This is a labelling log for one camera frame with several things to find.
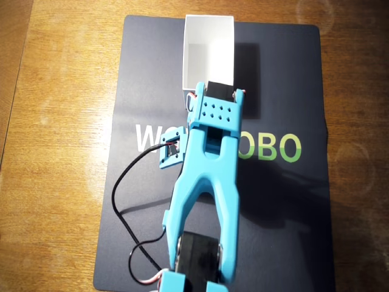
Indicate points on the white open cardboard box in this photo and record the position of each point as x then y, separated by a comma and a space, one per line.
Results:
209, 36

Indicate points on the black mat with WOWROBO print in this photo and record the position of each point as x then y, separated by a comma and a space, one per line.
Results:
288, 213

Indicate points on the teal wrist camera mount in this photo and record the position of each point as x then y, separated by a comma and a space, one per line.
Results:
165, 158

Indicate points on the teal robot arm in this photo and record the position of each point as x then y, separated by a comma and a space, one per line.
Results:
206, 188

